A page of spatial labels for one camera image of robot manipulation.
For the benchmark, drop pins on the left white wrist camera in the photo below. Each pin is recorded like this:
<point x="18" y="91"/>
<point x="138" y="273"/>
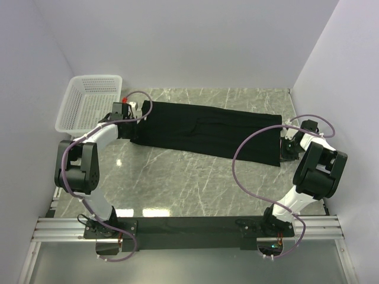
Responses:
<point x="132" y="108"/>

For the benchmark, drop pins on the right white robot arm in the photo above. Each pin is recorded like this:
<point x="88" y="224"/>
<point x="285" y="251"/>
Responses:
<point x="317" y="176"/>

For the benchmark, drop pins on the black t shirt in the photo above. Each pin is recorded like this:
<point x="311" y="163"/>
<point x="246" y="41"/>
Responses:
<point x="212" y="131"/>

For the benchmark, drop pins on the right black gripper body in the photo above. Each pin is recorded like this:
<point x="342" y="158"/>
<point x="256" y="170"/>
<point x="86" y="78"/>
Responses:
<point x="289" y="150"/>

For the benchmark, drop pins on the black base beam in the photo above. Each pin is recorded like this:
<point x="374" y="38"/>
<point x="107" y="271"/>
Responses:
<point x="159" y="233"/>

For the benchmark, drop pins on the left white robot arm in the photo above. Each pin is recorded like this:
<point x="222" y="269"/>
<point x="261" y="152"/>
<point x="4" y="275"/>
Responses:
<point x="77" y="165"/>

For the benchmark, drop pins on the white plastic basket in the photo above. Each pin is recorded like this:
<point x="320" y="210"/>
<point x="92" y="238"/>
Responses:
<point x="87" y="100"/>

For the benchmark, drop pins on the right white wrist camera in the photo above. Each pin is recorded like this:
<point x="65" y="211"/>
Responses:
<point x="289" y="131"/>

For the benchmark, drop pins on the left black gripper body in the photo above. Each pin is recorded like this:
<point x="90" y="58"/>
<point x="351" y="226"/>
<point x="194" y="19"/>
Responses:
<point x="131" y="133"/>

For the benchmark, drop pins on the aluminium rail frame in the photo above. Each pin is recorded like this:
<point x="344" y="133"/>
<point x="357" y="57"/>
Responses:
<point x="70" y="230"/>

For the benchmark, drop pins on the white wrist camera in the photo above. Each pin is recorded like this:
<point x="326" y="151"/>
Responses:
<point x="132" y="108"/>
<point x="289" y="131"/>

